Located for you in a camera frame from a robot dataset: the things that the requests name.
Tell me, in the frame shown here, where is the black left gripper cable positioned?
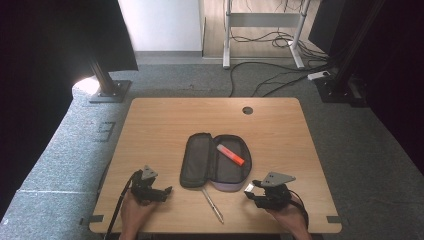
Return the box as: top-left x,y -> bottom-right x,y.
103,169 -> 143,240

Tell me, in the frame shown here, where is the silver ballpoint pen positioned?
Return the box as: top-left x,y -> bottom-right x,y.
201,186 -> 225,225

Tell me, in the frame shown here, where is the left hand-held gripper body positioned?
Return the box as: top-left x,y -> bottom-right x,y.
130,164 -> 159,206

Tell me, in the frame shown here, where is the tangle of black cables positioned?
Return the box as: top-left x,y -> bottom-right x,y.
230,30 -> 331,62

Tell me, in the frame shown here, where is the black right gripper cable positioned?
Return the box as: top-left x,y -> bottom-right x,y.
287,189 -> 310,230

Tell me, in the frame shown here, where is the person's left hand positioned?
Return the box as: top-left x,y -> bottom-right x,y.
118,191 -> 158,240

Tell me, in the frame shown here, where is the black curtain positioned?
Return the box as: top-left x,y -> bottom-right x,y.
364,0 -> 424,178
0,0 -> 140,222

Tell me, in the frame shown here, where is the black metal stand with base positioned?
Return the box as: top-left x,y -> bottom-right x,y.
314,0 -> 388,105
87,57 -> 133,104

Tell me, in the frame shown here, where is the grey pencil case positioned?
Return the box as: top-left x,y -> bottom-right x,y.
179,132 -> 253,193

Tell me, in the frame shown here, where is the black floor cable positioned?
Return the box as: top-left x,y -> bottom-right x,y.
228,60 -> 334,99

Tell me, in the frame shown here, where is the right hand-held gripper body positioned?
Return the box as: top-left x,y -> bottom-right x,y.
256,171 -> 297,211

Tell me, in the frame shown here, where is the white panel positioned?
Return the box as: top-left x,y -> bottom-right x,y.
117,0 -> 205,53

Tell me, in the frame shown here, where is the white power strip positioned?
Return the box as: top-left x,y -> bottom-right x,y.
306,70 -> 332,82

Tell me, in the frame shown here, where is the black flat panel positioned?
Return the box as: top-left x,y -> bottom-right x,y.
307,0 -> 349,57

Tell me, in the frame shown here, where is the white metal desk frame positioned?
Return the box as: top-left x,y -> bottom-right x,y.
222,0 -> 313,70

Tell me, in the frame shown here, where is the person's right hand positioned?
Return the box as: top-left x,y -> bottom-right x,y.
265,199 -> 313,240

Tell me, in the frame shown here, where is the grey tape strip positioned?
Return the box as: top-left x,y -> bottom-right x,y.
78,214 -> 105,226
326,215 -> 348,225

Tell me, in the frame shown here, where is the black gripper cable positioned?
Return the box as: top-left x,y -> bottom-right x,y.
287,189 -> 310,230
103,169 -> 143,240

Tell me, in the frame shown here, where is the orange highlighter marker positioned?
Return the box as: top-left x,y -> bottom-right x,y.
216,143 -> 246,167

